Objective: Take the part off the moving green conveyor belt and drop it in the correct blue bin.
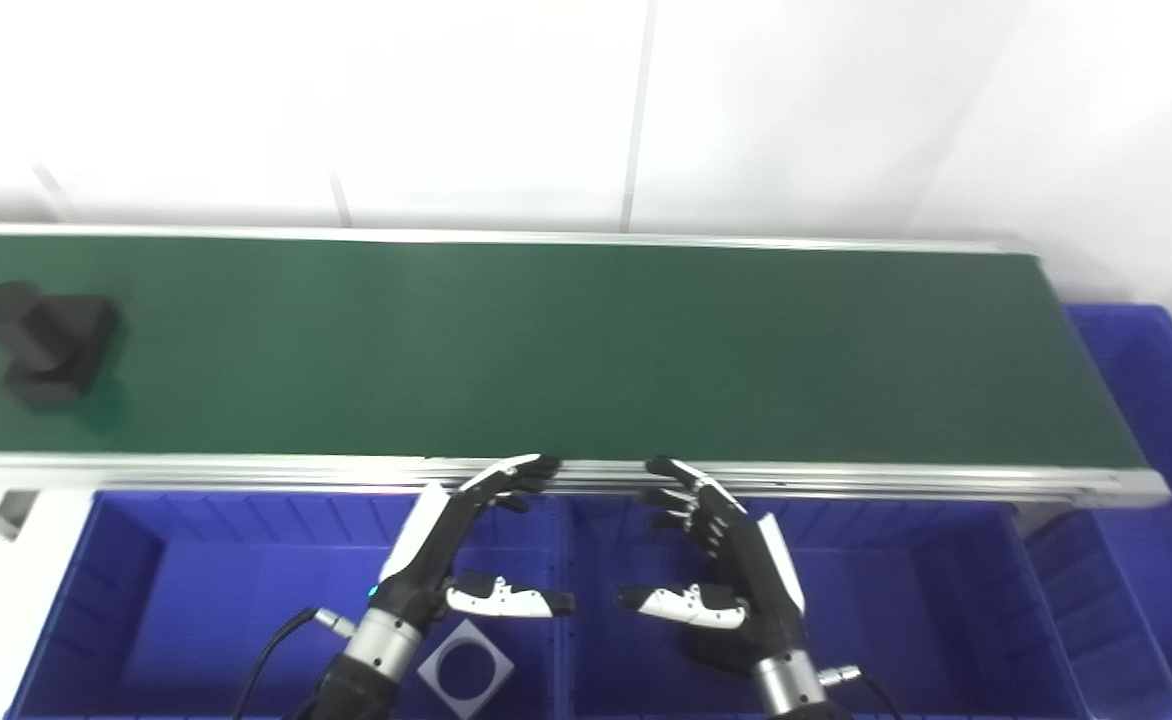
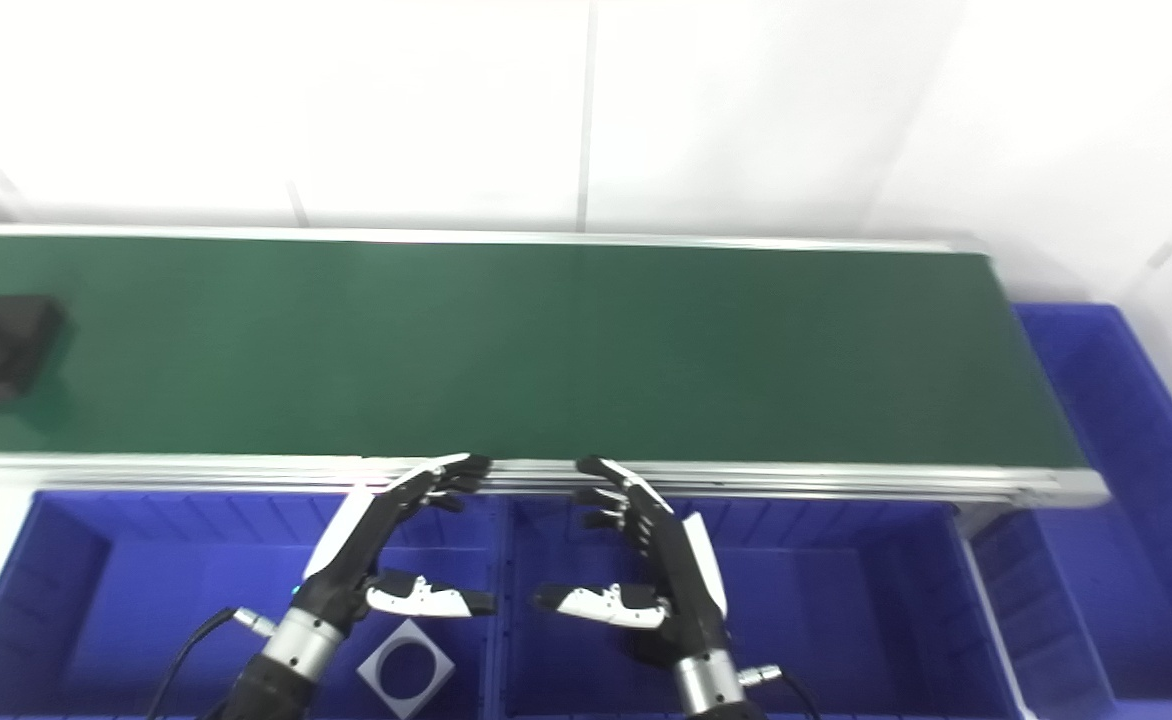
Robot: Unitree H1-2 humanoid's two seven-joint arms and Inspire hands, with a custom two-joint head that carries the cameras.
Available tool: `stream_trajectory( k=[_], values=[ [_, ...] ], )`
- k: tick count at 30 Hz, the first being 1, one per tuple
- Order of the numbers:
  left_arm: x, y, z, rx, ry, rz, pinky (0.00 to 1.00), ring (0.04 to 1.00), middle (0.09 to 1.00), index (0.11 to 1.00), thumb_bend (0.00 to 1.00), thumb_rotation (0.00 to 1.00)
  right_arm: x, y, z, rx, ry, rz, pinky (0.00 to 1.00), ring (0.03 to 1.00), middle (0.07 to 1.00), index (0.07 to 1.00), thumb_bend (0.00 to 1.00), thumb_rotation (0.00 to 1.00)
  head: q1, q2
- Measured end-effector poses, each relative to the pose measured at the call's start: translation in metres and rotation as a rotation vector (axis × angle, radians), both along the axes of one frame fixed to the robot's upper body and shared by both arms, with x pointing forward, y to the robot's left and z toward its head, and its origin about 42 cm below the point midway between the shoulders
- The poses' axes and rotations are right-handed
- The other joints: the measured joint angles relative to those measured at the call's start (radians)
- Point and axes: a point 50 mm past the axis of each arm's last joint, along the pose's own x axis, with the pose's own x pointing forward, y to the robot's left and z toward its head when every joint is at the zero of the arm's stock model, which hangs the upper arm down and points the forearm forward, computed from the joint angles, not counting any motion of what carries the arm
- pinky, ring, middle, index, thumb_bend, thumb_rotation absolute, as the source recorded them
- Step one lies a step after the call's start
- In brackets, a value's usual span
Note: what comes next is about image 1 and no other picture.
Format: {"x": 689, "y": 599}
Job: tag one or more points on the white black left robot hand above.
{"x": 416, "y": 580}

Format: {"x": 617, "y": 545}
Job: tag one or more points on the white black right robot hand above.
{"x": 761, "y": 600}

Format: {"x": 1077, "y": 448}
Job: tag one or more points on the black cylinder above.
{"x": 51, "y": 340}

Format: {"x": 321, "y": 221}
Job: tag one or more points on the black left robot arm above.
{"x": 371, "y": 660}

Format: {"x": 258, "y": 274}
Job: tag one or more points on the blue plastic bin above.
{"x": 1156, "y": 420}
{"x": 916, "y": 620}
{"x": 216, "y": 610}

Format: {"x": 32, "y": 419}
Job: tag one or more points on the green conveyor belt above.
{"x": 246, "y": 472}
{"x": 566, "y": 350}

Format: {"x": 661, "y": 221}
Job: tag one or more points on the grey square plate with hole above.
{"x": 436, "y": 672}

